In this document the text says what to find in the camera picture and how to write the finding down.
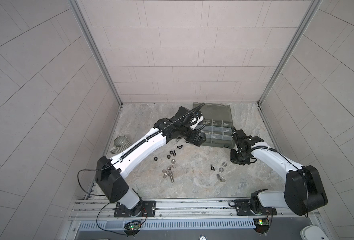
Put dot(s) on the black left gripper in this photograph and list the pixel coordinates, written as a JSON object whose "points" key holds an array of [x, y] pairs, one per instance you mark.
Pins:
{"points": [[198, 142]]}

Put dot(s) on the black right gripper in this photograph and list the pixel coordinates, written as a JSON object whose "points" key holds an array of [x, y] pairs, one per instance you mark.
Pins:
{"points": [[244, 162]]}

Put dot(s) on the green plastic organizer box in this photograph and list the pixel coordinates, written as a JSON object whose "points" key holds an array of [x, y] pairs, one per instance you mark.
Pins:
{"points": [[219, 126]]}

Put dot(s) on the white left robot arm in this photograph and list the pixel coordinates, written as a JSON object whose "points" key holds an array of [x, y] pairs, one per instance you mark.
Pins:
{"points": [[111, 173]]}

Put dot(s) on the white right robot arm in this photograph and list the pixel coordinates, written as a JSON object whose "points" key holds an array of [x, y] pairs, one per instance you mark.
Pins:
{"points": [[304, 190]]}

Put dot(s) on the silver wing nut front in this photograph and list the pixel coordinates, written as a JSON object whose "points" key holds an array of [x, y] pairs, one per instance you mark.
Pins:
{"points": [[221, 179]]}

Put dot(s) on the silver wing bolt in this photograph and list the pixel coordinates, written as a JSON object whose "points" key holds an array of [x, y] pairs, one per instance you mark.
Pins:
{"points": [[168, 173]]}

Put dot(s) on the right circuit board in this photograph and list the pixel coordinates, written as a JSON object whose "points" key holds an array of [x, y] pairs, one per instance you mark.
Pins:
{"points": [[262, 226]]}

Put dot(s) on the circuit board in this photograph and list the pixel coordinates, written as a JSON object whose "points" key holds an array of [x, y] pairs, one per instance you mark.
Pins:
{"points": [[132, 226], [262, 226]]}

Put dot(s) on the white round device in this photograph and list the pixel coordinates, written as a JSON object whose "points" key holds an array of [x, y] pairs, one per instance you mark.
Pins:
{"points": [[313, 233]]}

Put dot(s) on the left circuit board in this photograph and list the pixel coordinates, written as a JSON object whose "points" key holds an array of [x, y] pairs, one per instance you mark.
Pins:
{"points": [[132, 226]]}

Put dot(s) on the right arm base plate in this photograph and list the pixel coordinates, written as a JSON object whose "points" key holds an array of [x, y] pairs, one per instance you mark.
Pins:
{"points": [[246, 207]]}

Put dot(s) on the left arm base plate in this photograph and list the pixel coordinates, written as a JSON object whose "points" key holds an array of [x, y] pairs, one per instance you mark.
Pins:
{"points": [[142, 209]]}

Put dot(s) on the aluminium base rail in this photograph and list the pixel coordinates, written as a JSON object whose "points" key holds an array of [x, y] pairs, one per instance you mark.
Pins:
{"points": [[165, 209]]}

